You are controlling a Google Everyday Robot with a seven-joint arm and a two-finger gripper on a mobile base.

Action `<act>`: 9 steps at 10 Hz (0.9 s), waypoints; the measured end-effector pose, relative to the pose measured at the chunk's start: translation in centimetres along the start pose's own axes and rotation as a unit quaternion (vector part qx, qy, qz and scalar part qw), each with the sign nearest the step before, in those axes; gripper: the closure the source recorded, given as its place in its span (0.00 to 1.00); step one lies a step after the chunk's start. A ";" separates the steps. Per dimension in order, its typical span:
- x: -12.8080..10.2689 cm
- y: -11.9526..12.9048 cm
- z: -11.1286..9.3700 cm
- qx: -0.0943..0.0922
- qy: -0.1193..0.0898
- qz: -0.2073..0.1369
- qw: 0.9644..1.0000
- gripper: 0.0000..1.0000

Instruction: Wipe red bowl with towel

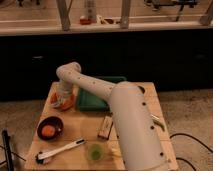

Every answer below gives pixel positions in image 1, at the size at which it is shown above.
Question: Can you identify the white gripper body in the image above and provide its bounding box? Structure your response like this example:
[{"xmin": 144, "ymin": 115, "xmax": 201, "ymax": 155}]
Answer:
[{"xmin": 56, "ymin": 80, "xmax": 73, "ymax": 99}]

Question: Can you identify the white towel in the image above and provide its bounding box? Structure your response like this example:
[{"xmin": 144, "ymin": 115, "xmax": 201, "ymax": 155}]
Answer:
[{"xmin": 51, "ymin": 100, "xmax": 63, "ymax": 108}]

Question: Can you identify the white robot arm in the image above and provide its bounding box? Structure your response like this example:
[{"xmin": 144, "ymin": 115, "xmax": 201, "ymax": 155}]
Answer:
[{"xmin": 56, "ymin": 62, "xmax": 170, "ymax": 171}]

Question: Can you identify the dark brown bowl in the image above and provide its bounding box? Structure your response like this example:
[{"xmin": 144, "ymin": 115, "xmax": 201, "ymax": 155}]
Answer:
[{"xmin": 37, "ymin": 116, "xmax": 64, "ymax": 140}]

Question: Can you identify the orange ball in bowl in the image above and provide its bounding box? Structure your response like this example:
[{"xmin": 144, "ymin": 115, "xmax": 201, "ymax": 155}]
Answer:
[{"xmin": 41, "ymin": 125, "xmax": 56, "ymax": 137}]

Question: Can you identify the green rectangular tray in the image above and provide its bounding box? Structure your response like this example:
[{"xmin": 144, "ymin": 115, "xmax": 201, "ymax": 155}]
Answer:
[{"xmin": 75, "ymin": 76, "xmax": 126, "ymax": 111}]

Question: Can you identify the wooden block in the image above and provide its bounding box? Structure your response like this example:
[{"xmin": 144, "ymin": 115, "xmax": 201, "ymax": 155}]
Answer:
[{"xmin": 98, "ymin": 116, "xmax": 113, "ymax": 140}]

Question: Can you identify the green translucent cup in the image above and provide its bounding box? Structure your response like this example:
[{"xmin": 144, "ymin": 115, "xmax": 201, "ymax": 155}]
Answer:
[{"xmin": 87, "ymin": 144, "xmax": 103, "ymax": 161}]

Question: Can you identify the white dish brush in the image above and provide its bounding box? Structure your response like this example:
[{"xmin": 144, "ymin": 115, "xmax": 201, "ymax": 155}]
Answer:
[{"xmin": 35, "ymin": 139, "xmax": 85, "ymax": 164}]

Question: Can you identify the green spoon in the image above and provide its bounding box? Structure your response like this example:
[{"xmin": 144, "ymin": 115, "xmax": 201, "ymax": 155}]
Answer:
[{"xmin": 151, "ymin": 115, "xmax": 165, "ymax": 131}]

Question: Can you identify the black stand with cables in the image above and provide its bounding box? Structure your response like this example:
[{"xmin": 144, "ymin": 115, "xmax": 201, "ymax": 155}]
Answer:
[{"xmin": 0, "ymin": 130, "xmax": 24, "ymax": 171}]

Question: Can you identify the black floor cable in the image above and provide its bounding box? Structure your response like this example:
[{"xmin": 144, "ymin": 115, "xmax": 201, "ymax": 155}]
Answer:
[{"xmin": 169, "ymin": 132, "xmax": 213, "ymax": 171}]

